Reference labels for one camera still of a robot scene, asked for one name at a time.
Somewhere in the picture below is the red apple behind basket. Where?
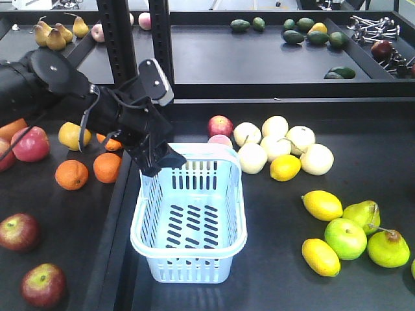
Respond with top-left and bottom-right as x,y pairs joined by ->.
207,115 -> 234,137

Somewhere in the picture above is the small orange right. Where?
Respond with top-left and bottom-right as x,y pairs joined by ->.
93,152 -> 122,184

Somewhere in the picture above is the pink green peach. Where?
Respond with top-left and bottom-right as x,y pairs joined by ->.
207,134 -> 233,148

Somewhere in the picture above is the large orange back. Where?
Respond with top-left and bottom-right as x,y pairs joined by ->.
0,118 -> 28,141

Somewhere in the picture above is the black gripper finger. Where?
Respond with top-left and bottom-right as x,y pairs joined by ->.
152,141 -> 187,168
124,134 -> 161,177

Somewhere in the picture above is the brown yellow pears group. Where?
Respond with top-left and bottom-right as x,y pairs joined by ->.
32,13 -> 89,51

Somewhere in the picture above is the green pear lower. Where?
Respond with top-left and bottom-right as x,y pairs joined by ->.
366,229 -> 410,268

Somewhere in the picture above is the black wooden produce stand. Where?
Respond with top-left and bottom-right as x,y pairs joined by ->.
0,0 -> 415,311

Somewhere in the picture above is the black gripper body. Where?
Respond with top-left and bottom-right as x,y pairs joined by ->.
84,86 -> 174,156

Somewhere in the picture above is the yellow lemon lower right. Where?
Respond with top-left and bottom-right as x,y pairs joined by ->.
302,238 -> 341,277

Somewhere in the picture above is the large red apple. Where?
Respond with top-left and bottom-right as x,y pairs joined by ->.
0,138 -> 16,172
10,126 -> 50,163

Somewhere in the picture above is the light blue plastic basket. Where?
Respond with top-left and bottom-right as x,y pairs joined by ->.
130,143 -> 248,284

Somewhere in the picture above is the large red apple right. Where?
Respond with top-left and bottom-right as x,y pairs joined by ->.
10,126 -> 50,163

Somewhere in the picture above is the green pear upper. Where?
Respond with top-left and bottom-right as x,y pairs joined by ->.
342,200 -> 381,235

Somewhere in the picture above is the orange near divider upper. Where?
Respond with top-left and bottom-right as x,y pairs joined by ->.
96,133 -> 123,152

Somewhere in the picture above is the black perforated upright post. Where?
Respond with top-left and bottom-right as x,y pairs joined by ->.
97,0 -> 137,87

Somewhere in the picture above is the red apple front left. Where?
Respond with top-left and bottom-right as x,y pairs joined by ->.
1,213 -> 41,252

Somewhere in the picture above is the small orange left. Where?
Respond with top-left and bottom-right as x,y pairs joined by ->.
54,159 -> 89,190

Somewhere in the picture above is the green apple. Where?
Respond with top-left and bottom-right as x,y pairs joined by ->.
324,218 -> 367,260

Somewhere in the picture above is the yellow lemon near pears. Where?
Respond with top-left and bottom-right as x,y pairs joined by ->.
270,154 -> 301,181

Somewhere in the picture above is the green pear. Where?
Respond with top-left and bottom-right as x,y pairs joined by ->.
366,229 -> 410,268
342,200 -> 381,235

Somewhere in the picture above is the red apple front right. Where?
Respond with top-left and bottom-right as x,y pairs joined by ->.
20,263 -> 67,308

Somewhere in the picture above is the large red apple left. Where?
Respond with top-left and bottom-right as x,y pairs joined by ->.
0,138 -> 16,172

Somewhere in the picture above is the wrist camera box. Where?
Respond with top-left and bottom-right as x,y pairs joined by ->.
138,58 -> 174,107

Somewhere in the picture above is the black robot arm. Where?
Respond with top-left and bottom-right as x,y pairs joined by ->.
1,49 -> 186,177

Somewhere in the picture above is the yellow citrus fruit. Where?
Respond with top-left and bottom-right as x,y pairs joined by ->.
58,122 -> 81,151

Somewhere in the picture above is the white pear cluster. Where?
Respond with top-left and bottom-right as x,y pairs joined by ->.
233,115 -> 335,176

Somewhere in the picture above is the yellow lemon upper right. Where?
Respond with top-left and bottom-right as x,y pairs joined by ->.
301,190 -> 343,221

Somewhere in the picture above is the small orange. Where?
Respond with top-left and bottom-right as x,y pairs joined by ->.
54,159 -> 89,190
93,152 -> 122,184

